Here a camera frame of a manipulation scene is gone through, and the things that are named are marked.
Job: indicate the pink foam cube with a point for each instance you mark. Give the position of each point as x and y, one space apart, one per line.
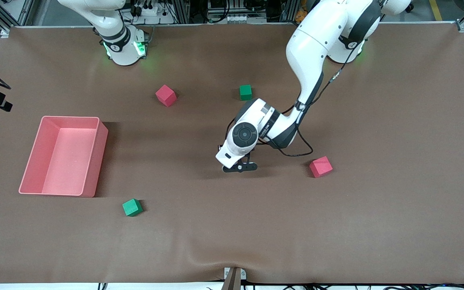
166 96
320 168

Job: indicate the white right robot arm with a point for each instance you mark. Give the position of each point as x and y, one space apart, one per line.
123 52

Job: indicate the long white power strip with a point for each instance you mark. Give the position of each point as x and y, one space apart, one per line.
236 19

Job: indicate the aluminium frame post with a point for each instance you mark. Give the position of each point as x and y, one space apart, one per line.
289 10
183 12

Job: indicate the white power strip with plugs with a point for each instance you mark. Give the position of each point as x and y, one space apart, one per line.
151 12

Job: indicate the pink plastic tray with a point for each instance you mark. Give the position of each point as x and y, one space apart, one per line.
67 173

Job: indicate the green foam cube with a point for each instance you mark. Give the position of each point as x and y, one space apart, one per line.
245 93
132 208

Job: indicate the metal table edge bracket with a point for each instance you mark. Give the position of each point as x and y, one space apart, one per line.
234 278

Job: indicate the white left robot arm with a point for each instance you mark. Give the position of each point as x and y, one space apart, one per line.
316 40

